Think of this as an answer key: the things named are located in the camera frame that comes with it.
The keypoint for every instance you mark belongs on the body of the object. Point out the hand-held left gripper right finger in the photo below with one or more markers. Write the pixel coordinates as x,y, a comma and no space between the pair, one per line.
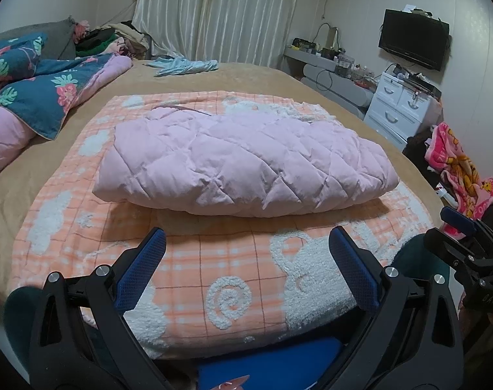
354,272

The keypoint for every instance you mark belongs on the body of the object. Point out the light blue garment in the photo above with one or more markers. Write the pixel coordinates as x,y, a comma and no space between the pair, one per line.
185,66

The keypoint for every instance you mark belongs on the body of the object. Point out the bed with tan sheet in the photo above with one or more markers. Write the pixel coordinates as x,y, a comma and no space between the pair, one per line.
10,195

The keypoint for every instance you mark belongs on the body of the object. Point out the pink quilted jacket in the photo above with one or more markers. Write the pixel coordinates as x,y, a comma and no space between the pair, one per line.
246,162

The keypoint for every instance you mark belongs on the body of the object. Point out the white drawer cabinet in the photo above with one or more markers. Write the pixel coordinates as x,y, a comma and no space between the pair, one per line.
393,105

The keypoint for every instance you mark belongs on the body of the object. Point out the orange checked blanket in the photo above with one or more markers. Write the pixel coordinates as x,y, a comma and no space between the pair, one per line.
230,260

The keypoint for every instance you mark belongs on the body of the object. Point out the pink pillow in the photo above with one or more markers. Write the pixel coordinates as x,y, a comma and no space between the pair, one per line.
2,130

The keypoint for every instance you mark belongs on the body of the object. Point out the arched mirror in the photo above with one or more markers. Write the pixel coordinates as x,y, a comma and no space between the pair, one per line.
327,36

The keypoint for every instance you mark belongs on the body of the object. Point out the white curtain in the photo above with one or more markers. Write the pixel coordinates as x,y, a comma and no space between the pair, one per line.
230,8

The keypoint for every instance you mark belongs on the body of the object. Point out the grey dressing table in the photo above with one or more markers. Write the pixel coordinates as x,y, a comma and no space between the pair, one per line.
340,85

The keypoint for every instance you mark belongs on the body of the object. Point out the grey headboard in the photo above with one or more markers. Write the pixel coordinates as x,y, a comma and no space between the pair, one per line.
55,40

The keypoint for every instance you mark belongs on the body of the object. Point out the black television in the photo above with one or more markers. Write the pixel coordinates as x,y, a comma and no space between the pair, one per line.
413,36

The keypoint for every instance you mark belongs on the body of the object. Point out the blue floral quilt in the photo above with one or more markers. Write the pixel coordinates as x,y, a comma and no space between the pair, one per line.
47,89

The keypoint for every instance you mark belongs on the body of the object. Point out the dark cloth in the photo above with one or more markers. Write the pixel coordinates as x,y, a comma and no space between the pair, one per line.
419,154

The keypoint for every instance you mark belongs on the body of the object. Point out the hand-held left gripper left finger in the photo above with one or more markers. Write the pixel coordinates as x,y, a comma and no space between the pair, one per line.
143,270

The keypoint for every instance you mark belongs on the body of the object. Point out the black set-top box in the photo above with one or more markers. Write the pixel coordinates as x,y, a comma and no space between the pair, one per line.
423,85

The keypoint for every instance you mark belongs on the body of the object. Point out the pink cartoon towel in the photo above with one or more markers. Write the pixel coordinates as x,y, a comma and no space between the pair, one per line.
466,174

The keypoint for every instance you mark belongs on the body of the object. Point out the pile of clothes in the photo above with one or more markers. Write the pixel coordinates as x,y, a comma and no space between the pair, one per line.
116,38

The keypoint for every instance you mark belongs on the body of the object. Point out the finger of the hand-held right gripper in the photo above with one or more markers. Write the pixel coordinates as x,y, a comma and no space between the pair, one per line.
460,220
449,248

